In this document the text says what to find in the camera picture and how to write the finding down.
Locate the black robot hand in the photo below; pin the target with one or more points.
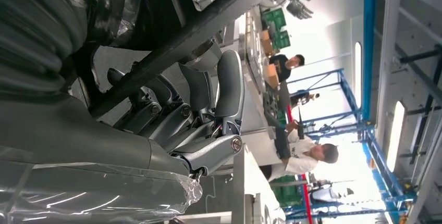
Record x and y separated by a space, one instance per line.
298 6

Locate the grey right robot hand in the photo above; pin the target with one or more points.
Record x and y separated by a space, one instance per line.
86 139

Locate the steel workbench table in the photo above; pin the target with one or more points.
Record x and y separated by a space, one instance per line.
253 112

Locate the green plastic crate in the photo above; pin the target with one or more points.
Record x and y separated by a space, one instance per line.
286 191
282 40
274 17

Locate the brown cardboard box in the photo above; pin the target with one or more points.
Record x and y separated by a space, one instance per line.
272 77
266 43

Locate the person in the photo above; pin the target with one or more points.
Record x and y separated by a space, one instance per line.
281 69
300 157
300 100

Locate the stamped metal panel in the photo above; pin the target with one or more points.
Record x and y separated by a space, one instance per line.
257 60

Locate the blue steel racking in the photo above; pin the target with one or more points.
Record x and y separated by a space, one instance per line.
369 43

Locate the white cabinet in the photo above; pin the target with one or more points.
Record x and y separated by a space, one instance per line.
255 188

